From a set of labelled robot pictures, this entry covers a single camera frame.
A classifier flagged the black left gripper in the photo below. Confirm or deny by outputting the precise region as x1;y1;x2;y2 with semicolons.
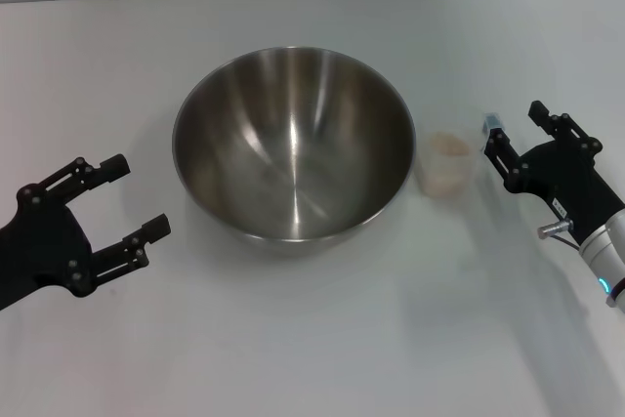
0;153;173;313

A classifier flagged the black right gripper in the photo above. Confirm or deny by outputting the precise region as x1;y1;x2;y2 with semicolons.
480;100;625;245

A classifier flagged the stainless steel mixing bowl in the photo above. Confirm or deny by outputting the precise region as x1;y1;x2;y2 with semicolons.
171;45;418;258

